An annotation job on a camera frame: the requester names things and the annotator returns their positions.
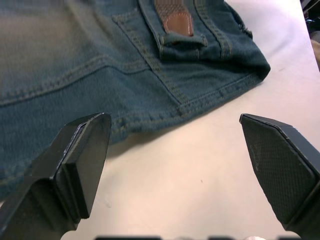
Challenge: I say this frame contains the blue denim shorts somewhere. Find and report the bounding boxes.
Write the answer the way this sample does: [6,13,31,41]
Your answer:
[0,0,272,201]

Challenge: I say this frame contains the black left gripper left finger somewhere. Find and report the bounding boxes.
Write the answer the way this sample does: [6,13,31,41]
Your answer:
[0,112,112,240]

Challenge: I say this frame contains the brown braided belt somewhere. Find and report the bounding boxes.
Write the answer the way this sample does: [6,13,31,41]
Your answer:
[153,0,195,37]

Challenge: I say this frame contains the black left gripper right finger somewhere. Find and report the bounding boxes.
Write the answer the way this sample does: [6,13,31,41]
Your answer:
[239,113,320,233]

